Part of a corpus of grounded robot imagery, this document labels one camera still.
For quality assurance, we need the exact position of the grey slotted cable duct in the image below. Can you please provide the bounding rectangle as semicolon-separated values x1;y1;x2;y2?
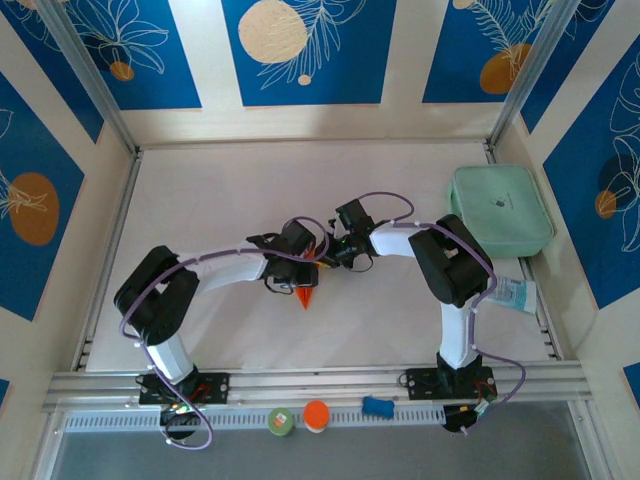
62;405;447;434

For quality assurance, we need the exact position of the aluminium table edge rail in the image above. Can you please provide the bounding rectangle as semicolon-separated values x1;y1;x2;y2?
483;142;560;362
135;139;494;151
71;149;144;372

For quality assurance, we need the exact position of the green round can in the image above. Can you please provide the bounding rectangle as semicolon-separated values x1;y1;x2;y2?
267;407;296;438

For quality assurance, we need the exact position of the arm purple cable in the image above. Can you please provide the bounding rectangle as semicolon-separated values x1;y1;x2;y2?
118;215;331;450
359;191;527;436

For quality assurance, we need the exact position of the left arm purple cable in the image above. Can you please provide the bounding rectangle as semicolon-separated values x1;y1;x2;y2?
118;215;331;450

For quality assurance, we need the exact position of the blue bone-shaped toy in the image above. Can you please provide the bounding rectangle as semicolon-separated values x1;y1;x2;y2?
361;395;396;417

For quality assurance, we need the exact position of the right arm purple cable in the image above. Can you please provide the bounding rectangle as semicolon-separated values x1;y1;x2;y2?
359;191;527;436

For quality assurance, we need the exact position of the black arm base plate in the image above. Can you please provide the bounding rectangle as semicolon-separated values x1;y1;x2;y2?
404;366;499;402
138;371;231;406

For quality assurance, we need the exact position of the grey metal sheet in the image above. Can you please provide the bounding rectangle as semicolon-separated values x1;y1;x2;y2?
47;429;596;480

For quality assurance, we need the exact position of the white blue toothpaste tube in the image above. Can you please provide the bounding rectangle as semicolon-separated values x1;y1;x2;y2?
487;274;539;315

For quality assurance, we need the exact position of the aluminium frame post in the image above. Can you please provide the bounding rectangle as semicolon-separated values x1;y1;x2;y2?
35;0;142;157
487;0;584;151

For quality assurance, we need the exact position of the wide aluminium mounting rail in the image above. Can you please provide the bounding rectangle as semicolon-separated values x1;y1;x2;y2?
42;360;599;414

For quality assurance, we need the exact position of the orange lid white jar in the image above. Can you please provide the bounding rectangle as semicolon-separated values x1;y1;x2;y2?
302;399;331;434

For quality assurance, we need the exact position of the blue floral wall panel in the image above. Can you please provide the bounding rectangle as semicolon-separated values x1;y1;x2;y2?
0;0;105;145
542;47;640;311
221;0;399;108
0;69;86;322
62;0;203;112
519;0;617;135
422;0;549;105

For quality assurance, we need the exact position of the mint green zip pouch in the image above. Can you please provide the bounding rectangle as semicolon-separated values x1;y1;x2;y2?
446;164;556;260

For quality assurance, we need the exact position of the black controller module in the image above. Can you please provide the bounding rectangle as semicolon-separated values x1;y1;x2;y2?
442;397;496;437

